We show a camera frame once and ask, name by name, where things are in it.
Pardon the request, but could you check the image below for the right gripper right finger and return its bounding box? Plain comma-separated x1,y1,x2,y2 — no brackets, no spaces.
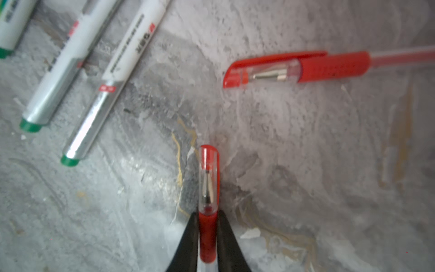
216,210,251,272

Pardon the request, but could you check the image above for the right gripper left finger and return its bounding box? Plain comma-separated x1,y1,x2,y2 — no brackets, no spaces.
166,213,199,272

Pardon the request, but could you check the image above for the red gel pen short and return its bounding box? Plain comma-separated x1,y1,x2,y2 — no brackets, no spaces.
198,145,220,264

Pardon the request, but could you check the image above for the red gel pen top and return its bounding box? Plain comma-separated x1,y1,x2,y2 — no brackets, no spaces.
223,45,435,89

